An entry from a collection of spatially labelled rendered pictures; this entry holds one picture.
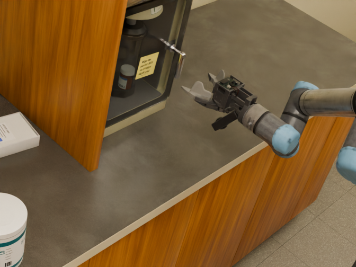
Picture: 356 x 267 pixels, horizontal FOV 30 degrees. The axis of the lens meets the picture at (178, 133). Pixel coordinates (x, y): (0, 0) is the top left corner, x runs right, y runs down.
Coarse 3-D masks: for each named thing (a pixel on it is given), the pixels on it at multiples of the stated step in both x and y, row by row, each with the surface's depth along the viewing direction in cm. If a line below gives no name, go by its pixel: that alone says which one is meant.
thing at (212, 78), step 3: (219, 72) 195; (222, 72) 193; (210, 75) 198; (213, 75) 198; (219, 75) 195; (222, 75) 193; (210, 78) 198; (213, 78) 197; (216, 78) 197; (219, 78) 195; (222, 78) 193; (210, 81) 198; (213, 81) 197; (216, 81) 196; (213, 84) 196
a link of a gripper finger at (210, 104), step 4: (196, 96) 188; (196, 100) 189; (200, 100) 188; (204, 100) 188; (212, 100) 188; (204, 104) 188; (208, 104) 187; (212, 104) 187; (208, 108) 188; (212, 108) 188; (216, 108) 187
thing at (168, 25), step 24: (168, 0) 182; (192, 0) 190; (144, 24) 180; (168, 24) 188; (120, 48) 178; (144, 48) 186; (168, 48) 196; (120, 72) 184; (168, 72) 203; (120, 96) 191; (144, 96) 201; (120, 120) 199
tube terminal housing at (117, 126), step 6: (150, 0) 178; (162, 102) 214; (150, 108) 210; (156, 108) 213; (162, 108) 216; (138, 114) 207; (144, 114) 210; (150, 114) 213; (126, 120) 204; (132, 120) 206; (138, 120) 209; (114, 126) 201; (120, 126) 203; (126, 126) 206; (108, 132) 200
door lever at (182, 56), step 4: (172, 48) 196; (176, 52) 195; (180, 52) 194; (180, 56) 195; (184, 56) 194; (180, 60) 195; (176, 64) 197; (180, 64) 196; (176, 68) 198; (180, 68) 197; (176, 72) 198; (180, 72) 198; (176, 76) 199
